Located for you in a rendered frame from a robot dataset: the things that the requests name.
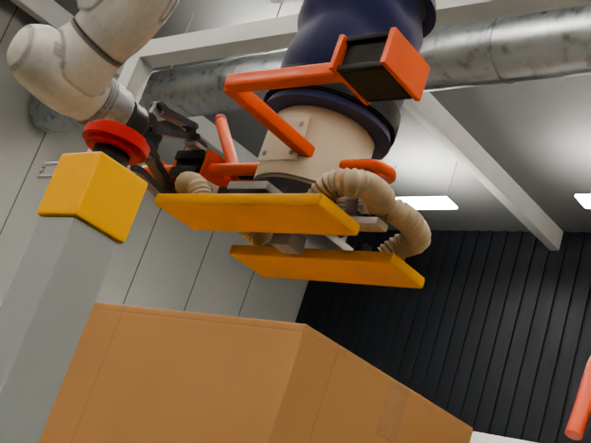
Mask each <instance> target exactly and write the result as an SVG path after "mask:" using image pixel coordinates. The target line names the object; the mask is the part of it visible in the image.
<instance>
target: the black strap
mask: <svg viewBox="0 0 591 443"><path fill-rule="evenodd" d="M303 65H307V64H306V63H297V64H289V65H282V66H281V67H282V68H288V67H295V66H303ZM292 88H309V89H316V90H321V91H329V92H331V93H334V94H337V95H340V96H341V97H344V98H347V99H350V100H352V101H354V102H355V103H357V104H359V105H362V106H363V107H365V108H367V109H368V110H370V111H371V112H372V113H373V114H375V115H376V116H377V117H378V118H380V119H381V120H382V121H383V123H384V124H385V125H386V127H387V128H388V129H389V133H390V146H392V145H393V144H394V141H395V140H396V136H397V133H398V129H399V125H400V122H401V115H400V112H399V110H398V108H397V106H396V105H395V103H394V102H393V101H392V100H391V101H381V102H370V105H364V104H363V103H362V102H361V101H360V100H359V99H358V98H357V97H356V96H355V95H354V94H353V93H352V92H351V91H350V90H349V89H348V88H347V87H346V86H345V85H344V84H343V83H336V84H319V85H310V86H301V87H292ZM286 89H290V88H283V89H273V90H267V91H266V95H265V97H264V102H265V103H266V102H267V100H268V99H270V97H271V96H272V95H274V93H276V92H277V91H283V90H286Z"/></svg>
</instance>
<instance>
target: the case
mask: <svg viewBox="0 0 591 443"><path fill-rule="evenodd" d="M472 431H473V429H472V427H471V426H469V425H467V424H465V423H464V422H463V421H461V420H460V419H458V418H456V417H454V416H453V415H451V414H449V413H448V412H446V411H445V410H443V409H442V408H440V407H439V406H437V405H435V404H434V403H432V402H430V401H428V400H427V399H426V398H425V397H423V396H421V395H419V394H418V393H416V392H414V391H413V390H411V389H409V388H407V387H406V386H405V385H404V384H402V383H400V382H399V381H396V380H395V379H393V378H392V377H390V376H388V375H387V374H386V373H384V372H382V371H381V370H379V369H378V368H376V367H374V366H372V365H371V364H369V363H368V362H367V361H365V360H364V359H361V358H360V357H358V356H357V355H355V354H353V353H352V352H349V351H348V350H347V349H346V348H344V347H342V346H341V345H339V344H337V343H335V342H334V341H332V340H331V339H329V338H328V337H326V336H325V335H323V334H321V333H320V332H318V331H317V330H314V329H313V328H311V327H310V326H309V325H307V324H305V323H288V322H280V321H271V320H263V319H254V318H245V317H237V316H220V315H212V314H203V313H194V312H186V311H177V310H169V309H153V308H144V307H136V306H127V305H118V304H110V303H101V302H95V303H94V305H93V308H92V310H91V313H90V316H89V318H88V321H87V323H86V325H85V327H84V331H83V334H82V336H81V338H80V340H79V343H78V345H77V348H76V350H75V353H74V355H73V358H72V360H71V362H70V364H69V368H68V371H67V373H66V375H65V377H64V380H63V382H62V385H61V387H60V390H59V392H58V395H57V397H56V399H55V403H54V405H53V408H52V410H51V412H50V414H49V417H48V419H47V422H46V424H45V427H44V429H43V432H42V434H41V436H40V440H39V442H38V443H470V441H471V435H472Z"/></svg>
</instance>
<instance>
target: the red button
mask: <svg viewBox="0 0 591 443"><path fill-rule="evenodd" d="M82 136H83V138H84V140H85V143H86V145H87V146H88V148H89V149H90V150H91V152H98V151H101V152H104V153H105V154H107V155H108V156H110V157H111V158H112V159H113V160H115V161H116V162H118V163H120V164H121V165H123V166H124V167H126V168H127V166H128V165H131V166H133V165H137V164H139V163H144V162H145V161H146V160H147V158H148V155H149V153H150V147H149V145H148V144H147V142H146V140H145V138H144V137H143V136H142V135H141V134H139V133H138V132H137V131H135V130H134V129H133V128H131V127H128V126H126V125H124V124H122V123H119V122H117V121H114V120H106V119H99V120H95V121H90V122H88V123H87V124H86V126H85V128H84V131H83V133H82Z"/></svg>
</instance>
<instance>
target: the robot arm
mask: <svg viewBox="0 0 591 443"><path fill-rule="evenodd" d="M76 1H77V7H78V9H79V12H78V13H77V14H76V16H75V17H74V18H73V19H71V20H70V22H68V23H67V24H65V25H63V26H61V27H59V28H58V29H55V28H53V27H52V26H50V25H40V24H29V25H25V26H24V27H22V28H21V29H20V30H19V31H18V32H17V34H16V35H15V37H14V38H13V40H12V41H11V44H10V45H9V47H8V50H7V55H6V59H7V62H8V65H9V67H10V69H11V73H12V74H13V75H14V76H15V78H16V79H17V80H18V81H19V82H20V83H21V84H22V85H23V86H24V87H25V88H26V89H27V90H28V91H29V92H30V93H31V94H33V95H34V96H35V97H36V98H37V99H38V100H39V101H40V102H42V103H43V104H44V105H47V106H48V107H50V108H51V109H53V110H54V111H56V112H58V113H60V114H62V115H66V116H69V117H70V118H72V119H74V120H76V121H77V122H78V123H79V124H81V125H83V126H86V124H87V123H88V122H90V121H95V120H99V119H106V120H114V121H117V122H119V123H122V124H124V125H126V126H128V127H131V128H133V129H134V130H135V131H137V132H138V133H139V134H141V135H142V136H143V137H144V138H145V140H146V142H147V144H148V145H149V147H150V153H149V155H148V158H147V160H146V161H145V163H146V164H147V166H148V167H149V169H150V171H151V173H152V174H153V176H154V178H153V177H152V176H151V175H150V174H149V173H148V172H147V171H146V170H145V169H144V168H143V167H142V164H141V163H139V164H137V165H133V166H131V165H128V166H127V169H129V170H130V171H132V172H133V173H134V174H135V175H137V176H138V177H140V178H142V179H143V180H145V181H146V182H147V183H148V186H147V190H148V191H149V192H150V193H151V194H152V195H153V196H154V197H155V198H156V196H157V195H158V194H159V193H178V192H177V190H176V189H175V185H174V183H173V181H172V180H171V177H170V176H169V174H168V172H167V171H166V169H165V167H164V166H163V164H162V163H161V161H160V159H159V158H160V155H159V154H158V153H157V150H158V145H159V143H160V142H161V141H162V139H163V137H166V138H172V139H177V140H182V141H187V142H185V146H187V147H188V148H189V149H190V150H195V149H204V150H205V151H206V154H207V152H208V149H207V147H208V145H207V144H206V143H205V142H204V141H203V140H202V139H201V135H200V134H196V129H198V128H199V125H198V123H196V122H194V121H192V120H190V119H188V118H186V117H185V116H183V115H181V114H179V113H176V112H174V111H173V110H171V109H169V108H168V106H167V105H166V104H165V103H164V102H163V101H156V102H151V103H150V110H149V111H148V112H147V110H146V109H144V108H143V107H142V106H140V105H139V104H138V103H136V102H135V99H134V96H133V95H132V93H131V92H130V91H128V90H127V89H125V88H124V87H123V86H122V85H120V84H119V83H117V82H116V81H115V79H113V76H114V75H115V73H116V72H117V70H118V69H119V68H120V66H121V65H122V64H123V63H124V62H125V61H126V60H128V59H129V58H130V57H131V56H132V55H134V54H136V53H137V52H138V51H140V50H141V49H142V48H143V47H144V46H145V45H146V44H147V43H148V42H149V41H150V40H151V39H152V38H153V37H154V35H155V34H156V33H157V32H158V31H159V29H160V28H161V27H162V26H163V25H164V23H165V22H166V20H167V19H168V18H169V17H170V16H171V14H172V12H173V11H174V9H175V7H176V6H177V4H178V2H179V0H76ZM156 116H160V117H161V118H163V119H165V120H168V121H170V122H171V123H173V124H175V125H177V126H179V127H182V128H184V129H185V130H186V131H185V132H183V131H178V130H172V129H169V128H165V127H160V126H159V124H158V121H157V117H156ZM206 154H205V155H206Z"/></svg>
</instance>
